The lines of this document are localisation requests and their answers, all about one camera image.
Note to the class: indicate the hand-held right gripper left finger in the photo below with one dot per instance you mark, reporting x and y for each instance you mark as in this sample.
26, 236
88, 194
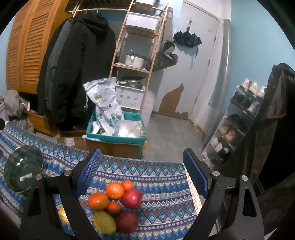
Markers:
88, 173

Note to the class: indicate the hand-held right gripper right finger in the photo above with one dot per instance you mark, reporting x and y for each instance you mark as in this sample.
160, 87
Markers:
196, 173

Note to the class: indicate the small mandarin orange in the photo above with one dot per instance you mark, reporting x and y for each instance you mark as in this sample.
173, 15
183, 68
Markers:
113, 207
127, 185

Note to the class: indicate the yellow apple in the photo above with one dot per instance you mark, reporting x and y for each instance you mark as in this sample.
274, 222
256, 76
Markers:
62, 215

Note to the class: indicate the red apple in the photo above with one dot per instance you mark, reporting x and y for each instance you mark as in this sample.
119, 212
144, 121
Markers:
126, 222
132, 198

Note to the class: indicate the yellow pear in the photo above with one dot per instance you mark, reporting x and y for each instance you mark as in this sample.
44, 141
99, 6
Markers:
104, 222

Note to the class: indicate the dark glass bowl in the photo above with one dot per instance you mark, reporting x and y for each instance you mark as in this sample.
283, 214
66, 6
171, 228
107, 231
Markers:
23, 166

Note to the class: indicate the labelled flat cardboard box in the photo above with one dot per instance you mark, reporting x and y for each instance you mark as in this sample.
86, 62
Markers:
71, 142

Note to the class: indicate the brown cardboard box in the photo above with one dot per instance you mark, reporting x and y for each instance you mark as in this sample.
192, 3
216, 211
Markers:
115, 148

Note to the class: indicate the blue patterned tablecloth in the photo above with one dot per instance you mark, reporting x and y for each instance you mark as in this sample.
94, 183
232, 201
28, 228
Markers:
161, 184

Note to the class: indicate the clear plastic bag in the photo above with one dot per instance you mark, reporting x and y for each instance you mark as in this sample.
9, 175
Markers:
128, 129

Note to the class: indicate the white printed rice bag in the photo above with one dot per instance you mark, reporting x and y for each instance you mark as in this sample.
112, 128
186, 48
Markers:
106, 108

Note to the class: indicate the wooden drawer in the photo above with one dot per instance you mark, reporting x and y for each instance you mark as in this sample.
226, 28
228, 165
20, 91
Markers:
40, 122

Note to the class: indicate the grey shoe rack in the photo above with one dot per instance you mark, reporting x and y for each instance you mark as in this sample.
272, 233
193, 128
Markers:
230, 109

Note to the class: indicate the teal plastic basket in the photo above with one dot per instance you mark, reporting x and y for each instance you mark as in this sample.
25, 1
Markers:
136, 117

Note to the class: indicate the white perforated storage box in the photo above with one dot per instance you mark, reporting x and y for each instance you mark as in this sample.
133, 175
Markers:
129, 97

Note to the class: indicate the white door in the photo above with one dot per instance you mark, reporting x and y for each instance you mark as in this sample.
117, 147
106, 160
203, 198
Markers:
196, 80

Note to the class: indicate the dark hanging garment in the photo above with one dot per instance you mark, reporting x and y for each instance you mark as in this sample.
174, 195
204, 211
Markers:
272, 115

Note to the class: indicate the steel steamer pot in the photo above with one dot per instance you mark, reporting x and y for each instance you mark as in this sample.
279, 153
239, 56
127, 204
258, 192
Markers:
131, 82

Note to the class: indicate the grey clothes pile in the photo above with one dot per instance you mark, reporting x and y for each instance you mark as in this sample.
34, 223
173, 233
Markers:
13, 103

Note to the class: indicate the group of shoes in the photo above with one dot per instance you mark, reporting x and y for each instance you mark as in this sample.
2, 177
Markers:
253, 87

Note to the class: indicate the black hanging coat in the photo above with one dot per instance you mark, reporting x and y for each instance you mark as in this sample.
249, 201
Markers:
76, 69

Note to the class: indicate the wooden shelf rack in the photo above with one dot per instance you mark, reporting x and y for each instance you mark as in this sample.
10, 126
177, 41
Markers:
131, 67

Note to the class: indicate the grey hanging bag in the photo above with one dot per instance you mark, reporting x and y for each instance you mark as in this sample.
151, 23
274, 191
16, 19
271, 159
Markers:
166, 55

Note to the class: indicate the dark blue folded umbrella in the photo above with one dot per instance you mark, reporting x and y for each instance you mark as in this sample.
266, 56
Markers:
187, 39

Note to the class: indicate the wooden louvered wardrobe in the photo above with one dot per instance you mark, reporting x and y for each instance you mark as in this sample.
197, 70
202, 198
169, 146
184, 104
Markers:
34, 46

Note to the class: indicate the white plastic storage bin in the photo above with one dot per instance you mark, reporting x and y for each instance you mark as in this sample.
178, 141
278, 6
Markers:
143, 22

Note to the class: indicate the silver foil duct pipe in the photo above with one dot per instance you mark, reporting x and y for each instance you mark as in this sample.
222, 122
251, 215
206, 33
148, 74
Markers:
224, 69

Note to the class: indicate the wooden clothes rail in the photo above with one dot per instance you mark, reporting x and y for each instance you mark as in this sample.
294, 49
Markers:
103, 9

